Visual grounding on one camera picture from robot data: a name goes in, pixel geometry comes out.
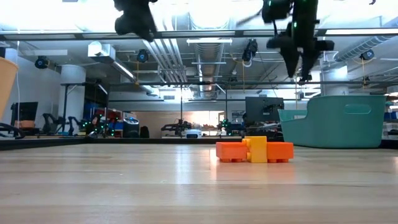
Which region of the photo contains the long ceiling light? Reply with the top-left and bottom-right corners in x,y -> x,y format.
110,60 -> 139,83

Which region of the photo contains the teal plastic bin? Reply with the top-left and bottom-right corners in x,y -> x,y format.
277,95 -> 387,149

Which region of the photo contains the ribbed ceiling duct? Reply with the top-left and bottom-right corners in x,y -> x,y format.
334,34 -> 398,63

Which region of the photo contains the orange small toy brick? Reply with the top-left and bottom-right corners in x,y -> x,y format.
215,141 -> 249,164
266,141 -> 295,164

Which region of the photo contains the black round bin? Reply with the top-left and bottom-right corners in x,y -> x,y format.
123,116 -> 141,139

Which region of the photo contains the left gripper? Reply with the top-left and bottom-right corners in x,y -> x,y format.
113,0 -> 159,43

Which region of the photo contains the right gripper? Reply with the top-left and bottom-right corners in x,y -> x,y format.
266,21 -> 336,84

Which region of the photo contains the black monitor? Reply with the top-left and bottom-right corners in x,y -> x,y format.
244,96 -> 285,123

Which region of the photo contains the background black frame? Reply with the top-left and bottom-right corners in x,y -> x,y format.
60,80 -> 398,139

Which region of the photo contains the black hanging reel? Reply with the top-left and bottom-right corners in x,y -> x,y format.
241,39 -> 259,62

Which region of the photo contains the white device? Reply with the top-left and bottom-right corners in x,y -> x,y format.
181,129 -> 203,139

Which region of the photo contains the black overhead crossbeam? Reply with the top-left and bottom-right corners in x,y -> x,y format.
0,28 -> 398,42

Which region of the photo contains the yellow small toy brick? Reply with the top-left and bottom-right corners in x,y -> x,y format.
241,136 -> 268,164

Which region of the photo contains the shelf with coloured bins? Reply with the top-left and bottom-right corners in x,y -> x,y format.
83,102 -> 124,138

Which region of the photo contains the black screen on cart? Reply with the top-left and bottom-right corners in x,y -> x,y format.
11,101 -> 39,130

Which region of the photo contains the silver round ceiling duct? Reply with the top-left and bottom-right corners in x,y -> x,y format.
194,42 -> 225,94

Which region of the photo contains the ceiling light fixture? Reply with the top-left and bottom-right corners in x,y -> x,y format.
186,37 -> 233,45

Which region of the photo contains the black aluminium table frame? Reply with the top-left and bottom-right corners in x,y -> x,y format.
0,136 -> 398,152

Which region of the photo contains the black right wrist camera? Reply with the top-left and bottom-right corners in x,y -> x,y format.
261,0 -> 294,24

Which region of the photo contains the white air duct box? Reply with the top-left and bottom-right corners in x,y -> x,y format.
87,41 -> 116,64

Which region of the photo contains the blue black cable reel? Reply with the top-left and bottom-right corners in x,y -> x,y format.
136,49 -> 149,63
359,49 -> 376,62
34,55 -> 50,70

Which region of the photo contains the white round column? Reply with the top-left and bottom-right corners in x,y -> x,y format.
322,67 -> 349,96
58,64 -> 87,133

